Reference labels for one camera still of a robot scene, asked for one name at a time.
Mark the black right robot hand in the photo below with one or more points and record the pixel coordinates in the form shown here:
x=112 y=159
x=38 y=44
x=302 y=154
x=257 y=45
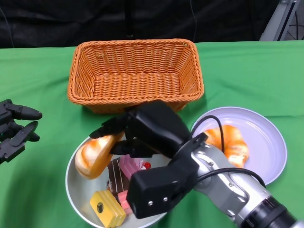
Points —
x=156 y=128

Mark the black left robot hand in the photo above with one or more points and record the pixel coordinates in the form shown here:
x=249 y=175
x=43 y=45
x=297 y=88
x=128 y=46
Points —
x=9 y=142

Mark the orange white oval bread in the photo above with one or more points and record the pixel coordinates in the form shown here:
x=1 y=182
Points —
x=95 y=154

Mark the pale grey ribbed bowl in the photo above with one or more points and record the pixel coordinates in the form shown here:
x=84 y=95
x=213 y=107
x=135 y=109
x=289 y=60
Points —
x=78 y=197

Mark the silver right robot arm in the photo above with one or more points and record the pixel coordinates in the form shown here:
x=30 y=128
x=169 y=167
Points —
x=228 y=190

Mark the deep pink cake slice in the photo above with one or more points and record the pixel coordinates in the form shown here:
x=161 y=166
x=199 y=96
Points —
x=130 y=165

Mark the orange wicker basket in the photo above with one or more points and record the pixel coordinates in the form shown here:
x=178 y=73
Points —
x=135 y=88

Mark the brown chocolate cake slice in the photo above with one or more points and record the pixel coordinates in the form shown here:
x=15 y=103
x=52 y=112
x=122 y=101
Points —
x=116 y=175

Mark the salmon pink cake slice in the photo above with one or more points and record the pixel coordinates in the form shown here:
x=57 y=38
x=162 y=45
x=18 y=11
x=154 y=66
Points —
x=122 y=200

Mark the yellow cake slice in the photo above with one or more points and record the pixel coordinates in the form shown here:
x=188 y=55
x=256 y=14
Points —
x=108 y=209

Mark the lilac round plate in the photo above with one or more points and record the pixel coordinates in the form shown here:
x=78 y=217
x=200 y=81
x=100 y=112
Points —
x=261 y=133

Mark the green tablecloth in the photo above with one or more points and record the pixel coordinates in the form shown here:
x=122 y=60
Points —
x=249 y=71

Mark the black cloth drape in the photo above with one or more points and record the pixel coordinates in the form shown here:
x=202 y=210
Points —
x=71 y=19

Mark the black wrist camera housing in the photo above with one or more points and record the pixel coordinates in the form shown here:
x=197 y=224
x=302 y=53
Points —
x=156 y=187

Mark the grey metal frame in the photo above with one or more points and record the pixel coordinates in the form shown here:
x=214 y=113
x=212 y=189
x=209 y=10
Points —
x=278 y=19

